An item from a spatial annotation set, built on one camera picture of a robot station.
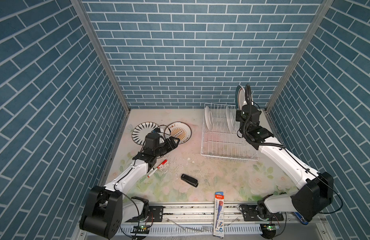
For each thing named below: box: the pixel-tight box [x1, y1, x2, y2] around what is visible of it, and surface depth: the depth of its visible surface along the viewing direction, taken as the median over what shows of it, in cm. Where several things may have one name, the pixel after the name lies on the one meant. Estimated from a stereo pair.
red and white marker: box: [147, 159, 168, 178], surface depth 91 cm
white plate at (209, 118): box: [204, 106, 214, 131], surface depth 103 cm
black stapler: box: [180, 173, 199, 188], surface depth 84 cm
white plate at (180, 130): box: [164, 121, 192, 145], surface depth 110 cm
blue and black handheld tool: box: [293, 212, 309, 226], surface depth 73 cm
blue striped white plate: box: [131, 121, 159, 145], surface depth 110 cm
